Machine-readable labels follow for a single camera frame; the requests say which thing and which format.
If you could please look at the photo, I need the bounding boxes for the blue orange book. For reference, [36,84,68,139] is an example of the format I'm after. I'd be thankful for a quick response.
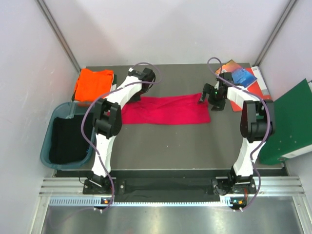
[215,60,257,88]

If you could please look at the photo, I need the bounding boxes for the grey slotted cable duct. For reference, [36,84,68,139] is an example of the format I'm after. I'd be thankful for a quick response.
[49,196,244,207]

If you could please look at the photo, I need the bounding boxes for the aluminium frame rail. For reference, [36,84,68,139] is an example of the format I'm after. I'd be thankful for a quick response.
[29,176,312,234]

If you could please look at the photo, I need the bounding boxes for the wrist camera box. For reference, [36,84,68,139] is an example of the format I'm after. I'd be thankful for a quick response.
[140,68,156,82]
[219,72,233,86]

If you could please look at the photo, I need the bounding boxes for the black garment in basin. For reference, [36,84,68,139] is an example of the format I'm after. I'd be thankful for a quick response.
[49,115,90,165]

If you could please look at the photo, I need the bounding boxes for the red book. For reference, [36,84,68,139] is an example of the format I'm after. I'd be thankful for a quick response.
[229,67,273,112]

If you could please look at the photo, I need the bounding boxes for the red t shirt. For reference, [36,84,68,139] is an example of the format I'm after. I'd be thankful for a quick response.
[122,93,211,125]

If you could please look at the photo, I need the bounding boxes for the folded orange t shirt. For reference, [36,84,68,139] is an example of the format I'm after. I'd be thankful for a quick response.
[73,68,114,102]

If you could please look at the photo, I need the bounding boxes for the green ring binder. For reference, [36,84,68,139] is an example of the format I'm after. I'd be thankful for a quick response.
[259,79,312,165]

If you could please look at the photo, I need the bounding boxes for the teal plastic basin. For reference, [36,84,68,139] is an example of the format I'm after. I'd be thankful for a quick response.
[40,102,94,170]

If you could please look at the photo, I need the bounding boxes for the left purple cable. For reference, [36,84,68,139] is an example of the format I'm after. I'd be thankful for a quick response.
[80,62,163,213]

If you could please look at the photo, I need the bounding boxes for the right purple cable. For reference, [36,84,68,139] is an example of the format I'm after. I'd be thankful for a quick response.
[207,57,273,212]

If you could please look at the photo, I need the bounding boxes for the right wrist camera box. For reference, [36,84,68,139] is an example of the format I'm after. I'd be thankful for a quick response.
[219,72,233,86]

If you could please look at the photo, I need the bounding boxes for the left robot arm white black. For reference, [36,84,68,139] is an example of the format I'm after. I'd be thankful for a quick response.
[80,68,156,194]

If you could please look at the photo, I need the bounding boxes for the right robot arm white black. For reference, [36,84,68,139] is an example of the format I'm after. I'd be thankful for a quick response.
[198,81,275,195]

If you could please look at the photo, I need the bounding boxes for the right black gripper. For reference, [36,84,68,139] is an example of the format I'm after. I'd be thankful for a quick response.
[197,83,226,111]

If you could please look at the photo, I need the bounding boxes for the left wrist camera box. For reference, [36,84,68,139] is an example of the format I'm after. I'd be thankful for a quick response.
[140,68,156,82]

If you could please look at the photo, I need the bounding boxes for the purple cable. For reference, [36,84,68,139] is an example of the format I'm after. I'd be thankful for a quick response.
[207,57,273,212]
[80,62,163,213]

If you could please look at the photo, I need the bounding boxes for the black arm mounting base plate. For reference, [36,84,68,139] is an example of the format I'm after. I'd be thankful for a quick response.
[83,169,256,203]

